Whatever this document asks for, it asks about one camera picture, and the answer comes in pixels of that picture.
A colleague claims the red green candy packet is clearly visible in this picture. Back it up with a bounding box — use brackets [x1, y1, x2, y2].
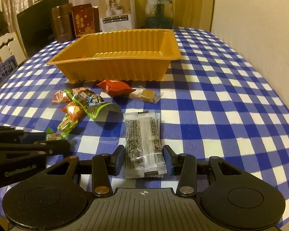
[46, 128, 69, 140]

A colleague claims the yellow green candy packet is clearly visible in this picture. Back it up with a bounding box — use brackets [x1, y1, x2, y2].
[57, 114, 78, 134]

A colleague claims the small red snack packet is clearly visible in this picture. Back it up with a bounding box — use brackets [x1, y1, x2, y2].
[61, 101, 85, 121]

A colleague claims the green edged dark snack bag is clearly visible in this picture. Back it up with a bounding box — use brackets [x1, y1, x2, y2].
[64, 87, 122, 119]

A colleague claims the clear seaweed snack packet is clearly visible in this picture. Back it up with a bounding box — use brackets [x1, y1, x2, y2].
[124, 110, 167, 179]

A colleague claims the large red snack packet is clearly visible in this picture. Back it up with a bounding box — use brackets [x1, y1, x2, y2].
[97, 80, 135, 97]

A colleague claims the dark red candy wrapper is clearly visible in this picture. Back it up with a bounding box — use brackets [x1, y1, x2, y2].
[51, 87, 87, 104]

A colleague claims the blue milk carton box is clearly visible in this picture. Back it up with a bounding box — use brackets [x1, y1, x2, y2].
[0, 55, 18, 87]

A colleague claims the blue white checkered tablecloth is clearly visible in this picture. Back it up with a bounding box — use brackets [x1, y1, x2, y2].
[0, 28, 289, 225]

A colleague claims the white wooden chair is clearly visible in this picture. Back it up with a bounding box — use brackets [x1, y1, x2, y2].
[0, 32, 26, 66]

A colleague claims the clear wrapped brown candy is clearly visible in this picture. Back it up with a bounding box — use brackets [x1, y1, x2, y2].
[128, 87, 162, 103]

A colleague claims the brown metal thermos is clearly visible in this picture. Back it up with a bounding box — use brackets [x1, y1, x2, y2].
[51, 3, 76, 43]

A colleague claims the dark red gift box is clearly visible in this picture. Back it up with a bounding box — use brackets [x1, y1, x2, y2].
[71, 3, 100, 38]

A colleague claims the orange plastic tray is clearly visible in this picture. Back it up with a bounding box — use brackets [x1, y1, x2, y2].
[47, 29, 181, 81]

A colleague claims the white humidifier box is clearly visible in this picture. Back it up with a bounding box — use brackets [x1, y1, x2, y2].
[98, 0, 137, 32]

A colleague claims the green glass dome jar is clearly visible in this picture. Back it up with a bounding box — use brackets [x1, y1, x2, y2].
[145, 0, 174, 29]

